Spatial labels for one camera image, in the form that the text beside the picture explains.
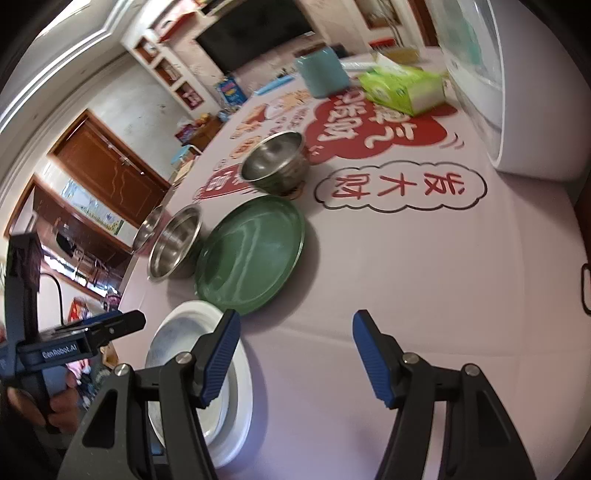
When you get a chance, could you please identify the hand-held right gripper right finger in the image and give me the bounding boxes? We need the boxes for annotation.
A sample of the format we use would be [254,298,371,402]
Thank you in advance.
[352,310,539,480]

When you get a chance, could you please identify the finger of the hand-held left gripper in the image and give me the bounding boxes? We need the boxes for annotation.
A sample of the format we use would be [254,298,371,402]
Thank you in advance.
[88,310,147,345]

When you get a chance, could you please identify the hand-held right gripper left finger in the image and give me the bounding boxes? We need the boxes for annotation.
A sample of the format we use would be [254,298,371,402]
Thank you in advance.
[58,309,243,480]

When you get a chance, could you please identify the large white plate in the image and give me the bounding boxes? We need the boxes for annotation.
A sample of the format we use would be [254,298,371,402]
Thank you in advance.
[144,300,254,468]

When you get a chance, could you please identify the large steel bowl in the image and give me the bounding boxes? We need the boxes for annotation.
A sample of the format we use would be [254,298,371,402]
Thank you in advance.
[147,204,204,281]

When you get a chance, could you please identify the pink steel bowl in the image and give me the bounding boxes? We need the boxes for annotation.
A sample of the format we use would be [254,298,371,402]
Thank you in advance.
[132,205,166,256]

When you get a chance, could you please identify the green plate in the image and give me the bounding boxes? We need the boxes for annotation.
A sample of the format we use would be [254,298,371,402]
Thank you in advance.
[194,196,306,316]

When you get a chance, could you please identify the small dark steel bowl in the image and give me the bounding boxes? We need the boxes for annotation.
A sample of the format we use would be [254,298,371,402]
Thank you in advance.
[240,131,309,195]

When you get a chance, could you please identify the person's left hand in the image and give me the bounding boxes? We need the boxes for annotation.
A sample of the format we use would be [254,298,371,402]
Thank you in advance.
[0,369,88,435]

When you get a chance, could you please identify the pink printed tablecloth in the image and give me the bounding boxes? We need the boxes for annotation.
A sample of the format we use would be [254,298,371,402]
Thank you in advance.
[117,44,591,480]

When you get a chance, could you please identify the brown wooden door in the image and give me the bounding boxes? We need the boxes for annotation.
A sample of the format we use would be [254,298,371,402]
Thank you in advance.
[48,111,171,229]

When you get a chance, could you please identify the white stool with blue seat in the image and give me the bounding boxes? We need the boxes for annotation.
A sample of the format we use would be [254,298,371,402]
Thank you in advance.
[171,144,201,169]

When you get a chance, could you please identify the blue printed bag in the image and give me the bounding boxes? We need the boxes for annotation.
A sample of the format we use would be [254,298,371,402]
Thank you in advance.
[215,76,247,108]

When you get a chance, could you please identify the green tissue pack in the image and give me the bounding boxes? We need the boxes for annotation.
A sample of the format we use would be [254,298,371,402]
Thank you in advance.
[359,52,447,116]

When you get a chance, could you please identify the white dish cabinet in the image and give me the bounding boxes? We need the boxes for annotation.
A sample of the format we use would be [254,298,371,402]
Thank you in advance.
[431,0,591,175]

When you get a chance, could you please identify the teal canister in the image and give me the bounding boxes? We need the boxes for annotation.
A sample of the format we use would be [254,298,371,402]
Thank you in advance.
[295,46,352,99]

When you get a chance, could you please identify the black television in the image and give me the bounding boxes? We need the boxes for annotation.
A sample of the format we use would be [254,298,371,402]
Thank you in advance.
[196,0,309,75]

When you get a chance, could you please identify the colourful wall poster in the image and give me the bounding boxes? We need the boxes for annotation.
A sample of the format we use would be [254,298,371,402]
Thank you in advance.
[62,180,125,236]

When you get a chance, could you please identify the white wall niche shelves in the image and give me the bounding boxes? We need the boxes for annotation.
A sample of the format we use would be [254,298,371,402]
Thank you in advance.
[122,32,206,112]

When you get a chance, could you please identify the red wall shelf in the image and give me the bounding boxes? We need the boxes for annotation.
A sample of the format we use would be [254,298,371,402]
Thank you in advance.
[152,11,195,42]

